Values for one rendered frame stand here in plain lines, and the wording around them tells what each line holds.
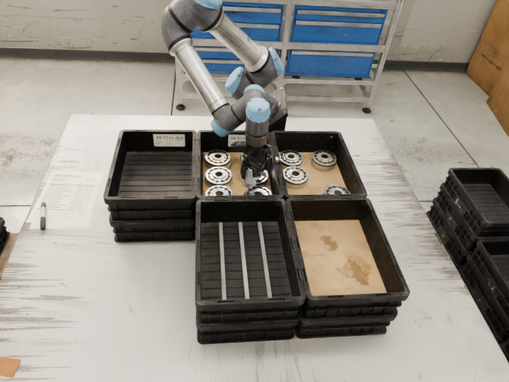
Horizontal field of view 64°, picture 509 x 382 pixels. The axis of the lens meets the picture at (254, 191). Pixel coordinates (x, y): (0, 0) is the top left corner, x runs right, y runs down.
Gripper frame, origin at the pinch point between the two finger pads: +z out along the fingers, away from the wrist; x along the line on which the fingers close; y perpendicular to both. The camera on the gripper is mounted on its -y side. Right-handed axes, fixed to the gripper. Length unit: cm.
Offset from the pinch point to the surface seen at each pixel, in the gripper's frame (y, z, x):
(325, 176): 19.8, 3.8, 24.5
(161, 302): 7, 12, -53
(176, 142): -34.4, -2.4, -4.5
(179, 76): -156, 64, 108
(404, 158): 17, 97, 177
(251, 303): 36, -11, -45
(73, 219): -45, 12, -50
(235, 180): -5.1, 2.3, -1.9
